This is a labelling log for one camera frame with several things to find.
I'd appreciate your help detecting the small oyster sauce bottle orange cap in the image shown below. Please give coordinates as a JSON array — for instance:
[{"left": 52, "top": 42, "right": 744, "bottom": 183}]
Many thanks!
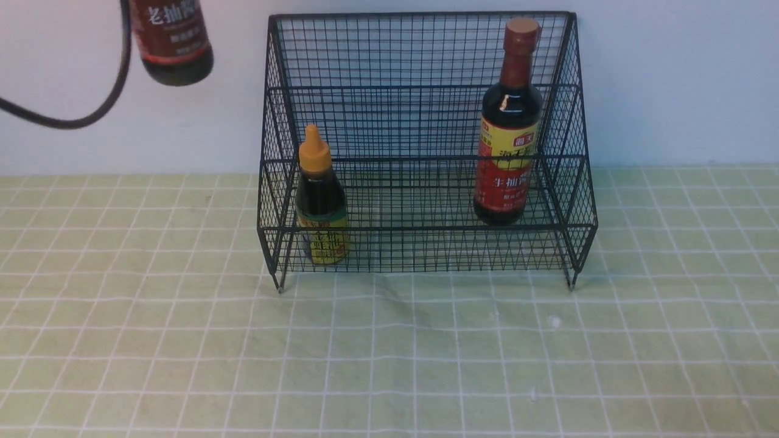
[{"left": 295, "top": 124, "right": 349, "bottom": 265}]

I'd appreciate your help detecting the black wire mesh shelf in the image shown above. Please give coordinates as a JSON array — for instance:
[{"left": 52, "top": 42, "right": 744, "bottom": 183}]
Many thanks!
[{"left": 257, "top": 11, "right": 598, "bottom": 293}]

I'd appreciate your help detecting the dark soy sauce bottle brown label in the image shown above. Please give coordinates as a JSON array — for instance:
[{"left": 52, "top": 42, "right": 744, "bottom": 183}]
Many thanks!
[{"left": 129, "top": 0, "right": 214, "bottom": 87}]

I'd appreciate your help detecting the light soy sauce bottle red label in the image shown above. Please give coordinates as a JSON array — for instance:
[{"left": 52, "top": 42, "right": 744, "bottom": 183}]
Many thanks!
[{"left": 473, "top": 18, "right": 543, "bottom": 226}]

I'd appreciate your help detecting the green checkered tablecloth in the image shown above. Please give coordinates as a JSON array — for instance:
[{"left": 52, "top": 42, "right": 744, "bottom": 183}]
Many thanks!
[{"left": 1, "top": 165, "right": 778, "bottom": 437}]

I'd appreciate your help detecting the black cable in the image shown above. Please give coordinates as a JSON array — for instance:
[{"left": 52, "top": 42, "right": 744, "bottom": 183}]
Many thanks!
[{"left": 0, "top": 0, "right": 133, "bottom": 130}]

